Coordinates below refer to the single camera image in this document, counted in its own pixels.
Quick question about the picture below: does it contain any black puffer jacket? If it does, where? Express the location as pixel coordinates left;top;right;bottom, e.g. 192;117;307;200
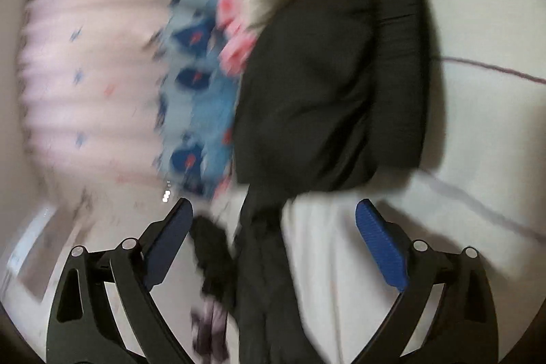
190;0;430;363

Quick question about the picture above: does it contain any white striped bed sheet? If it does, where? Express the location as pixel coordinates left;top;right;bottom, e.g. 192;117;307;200
283;0;545;363

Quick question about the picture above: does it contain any pink checked cloth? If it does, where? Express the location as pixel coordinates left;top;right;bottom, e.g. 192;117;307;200
217;0;256;77

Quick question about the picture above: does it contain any whale pattern curtain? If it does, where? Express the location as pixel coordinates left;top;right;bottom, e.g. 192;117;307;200
18;0;238;199

